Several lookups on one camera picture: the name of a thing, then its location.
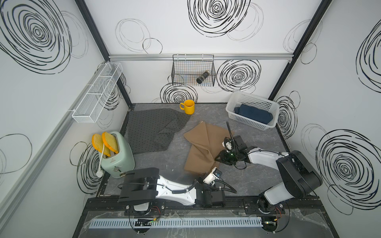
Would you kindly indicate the toast slice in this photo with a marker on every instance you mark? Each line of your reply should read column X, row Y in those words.
column 98, row 144
column 110, row 142

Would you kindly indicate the right toast slice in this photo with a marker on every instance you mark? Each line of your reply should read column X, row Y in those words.
column 110, row 142

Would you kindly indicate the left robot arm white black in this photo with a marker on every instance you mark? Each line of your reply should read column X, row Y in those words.
column 145, row 186

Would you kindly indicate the dark cylindrical bottle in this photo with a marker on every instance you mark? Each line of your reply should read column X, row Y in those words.
column 202, row 77

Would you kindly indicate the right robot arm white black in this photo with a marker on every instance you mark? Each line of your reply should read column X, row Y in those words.
column 299, row 178

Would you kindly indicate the left toast slice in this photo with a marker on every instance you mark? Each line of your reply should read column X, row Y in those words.
column 98, row 144

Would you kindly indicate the yellow mug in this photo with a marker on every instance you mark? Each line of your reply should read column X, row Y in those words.
column 188, row 107

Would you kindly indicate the black wire wall basket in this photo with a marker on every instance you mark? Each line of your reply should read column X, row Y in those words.
column 187, row 68

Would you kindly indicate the tan brown skirt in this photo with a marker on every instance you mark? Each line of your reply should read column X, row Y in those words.
column 206, row 143

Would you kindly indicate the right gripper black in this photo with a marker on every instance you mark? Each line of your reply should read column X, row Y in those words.
column 222, row 158

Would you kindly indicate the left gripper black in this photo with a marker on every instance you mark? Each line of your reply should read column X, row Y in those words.
column 201, row 180

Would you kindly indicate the white wire wall shelf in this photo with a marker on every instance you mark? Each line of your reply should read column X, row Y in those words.
column 99, row 92

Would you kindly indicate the mint green toaster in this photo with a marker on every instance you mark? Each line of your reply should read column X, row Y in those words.
column 118, row 164

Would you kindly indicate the white perforated plastic basket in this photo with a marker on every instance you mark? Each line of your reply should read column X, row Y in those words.
column 241, row 98

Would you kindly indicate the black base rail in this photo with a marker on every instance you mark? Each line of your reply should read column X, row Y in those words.
column 248, row 204

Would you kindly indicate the white slotted cable duct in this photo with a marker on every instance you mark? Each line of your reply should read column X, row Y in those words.
column 210, row 222

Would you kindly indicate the dark perforated mat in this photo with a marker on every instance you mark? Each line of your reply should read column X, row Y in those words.
column 154, row 130

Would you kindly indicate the blue denim skirt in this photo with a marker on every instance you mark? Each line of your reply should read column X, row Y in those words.
column 254, row 113

